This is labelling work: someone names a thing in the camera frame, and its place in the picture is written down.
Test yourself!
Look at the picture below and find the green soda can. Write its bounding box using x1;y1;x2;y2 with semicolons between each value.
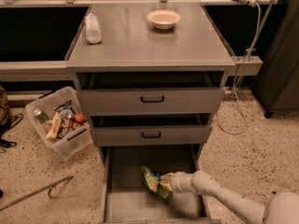
34;109;49;124

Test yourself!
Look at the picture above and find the white power cable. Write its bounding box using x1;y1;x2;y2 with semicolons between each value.
216;0;282;135

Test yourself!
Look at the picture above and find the metal rod on floor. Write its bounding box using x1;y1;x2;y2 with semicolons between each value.
0;175;73;212

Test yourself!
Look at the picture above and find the yellow snack bar packet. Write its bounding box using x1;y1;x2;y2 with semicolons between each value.
46;112;62;139

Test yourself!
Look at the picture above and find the green rice chip bag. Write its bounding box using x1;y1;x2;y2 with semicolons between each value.
141;165;173;201

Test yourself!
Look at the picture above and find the clear plastic storage bin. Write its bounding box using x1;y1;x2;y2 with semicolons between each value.
25;87;93;159

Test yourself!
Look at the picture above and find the dark backpack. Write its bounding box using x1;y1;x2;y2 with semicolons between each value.
0;86;23;153

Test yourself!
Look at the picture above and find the dark grey rolling cabinet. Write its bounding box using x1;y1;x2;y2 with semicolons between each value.
252;0;299;119

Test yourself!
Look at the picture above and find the bottom grey open drawer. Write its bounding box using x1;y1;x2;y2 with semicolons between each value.
100;145;222;224

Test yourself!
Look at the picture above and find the top grey drawer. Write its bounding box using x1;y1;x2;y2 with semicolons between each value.
78;88;224;116

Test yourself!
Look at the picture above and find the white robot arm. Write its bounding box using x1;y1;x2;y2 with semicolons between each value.
161;171;299;224

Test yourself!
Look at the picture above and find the brown snack bag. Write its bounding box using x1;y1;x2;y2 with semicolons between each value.
57;119;73;139

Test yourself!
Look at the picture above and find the red apple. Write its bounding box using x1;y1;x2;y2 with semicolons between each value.
74;113;85;124

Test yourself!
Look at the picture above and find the silver can top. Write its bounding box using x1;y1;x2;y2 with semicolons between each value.
59;109;73;119

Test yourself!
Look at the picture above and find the middle grey drawer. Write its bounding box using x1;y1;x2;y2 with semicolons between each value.
91;125;211;147

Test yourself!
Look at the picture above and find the grey metal drawer cabinet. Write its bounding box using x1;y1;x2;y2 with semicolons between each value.
64;2;236;224

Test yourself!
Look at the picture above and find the white paper bowl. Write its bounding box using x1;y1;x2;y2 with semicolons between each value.
148;9;180;30

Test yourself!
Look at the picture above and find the dark snack packet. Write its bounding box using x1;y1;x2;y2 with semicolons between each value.
54;100;75;113

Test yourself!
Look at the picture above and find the clear plastic water bottle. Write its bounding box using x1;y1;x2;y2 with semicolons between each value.
85;13;102;44

